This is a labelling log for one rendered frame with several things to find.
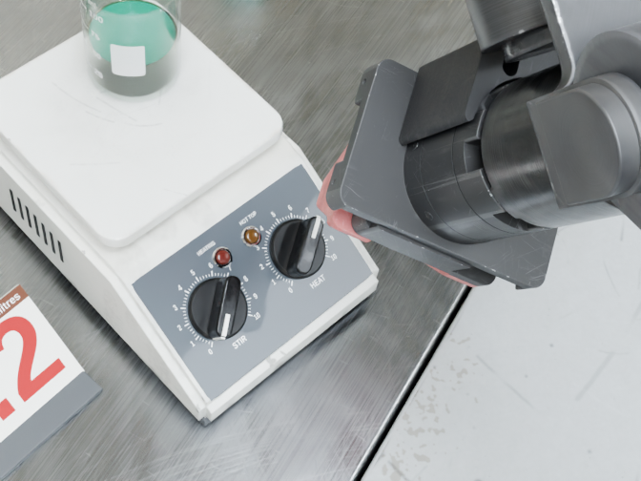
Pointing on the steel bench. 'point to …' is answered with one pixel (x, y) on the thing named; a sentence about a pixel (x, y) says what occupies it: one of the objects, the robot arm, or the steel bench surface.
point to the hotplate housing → (286, 156)
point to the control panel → (250, 283)
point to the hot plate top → (132, 136)
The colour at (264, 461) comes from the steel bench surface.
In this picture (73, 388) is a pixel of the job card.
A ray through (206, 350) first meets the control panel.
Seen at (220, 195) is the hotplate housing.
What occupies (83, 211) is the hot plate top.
